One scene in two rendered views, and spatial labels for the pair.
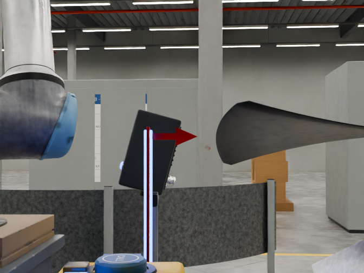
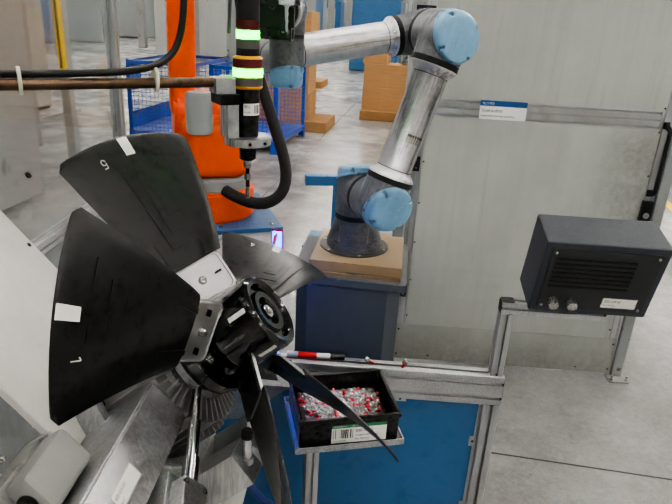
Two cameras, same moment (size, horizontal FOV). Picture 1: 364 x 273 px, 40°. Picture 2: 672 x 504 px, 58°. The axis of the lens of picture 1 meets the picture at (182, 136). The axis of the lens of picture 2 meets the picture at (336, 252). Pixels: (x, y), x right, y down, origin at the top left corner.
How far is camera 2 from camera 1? 1.55 m
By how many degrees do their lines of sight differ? 94
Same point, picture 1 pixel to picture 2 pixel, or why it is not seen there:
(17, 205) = not seen: outside the picture
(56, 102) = (370, 194)
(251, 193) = not seen: outside the picture
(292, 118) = (228, 251)
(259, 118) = (241, 245)
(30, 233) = (352, 268)
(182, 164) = not seen: outside the picture
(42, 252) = (353, 282)
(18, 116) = (354, 196)
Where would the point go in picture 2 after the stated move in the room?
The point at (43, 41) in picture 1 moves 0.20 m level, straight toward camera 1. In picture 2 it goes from (392, 146) to (309, 145)
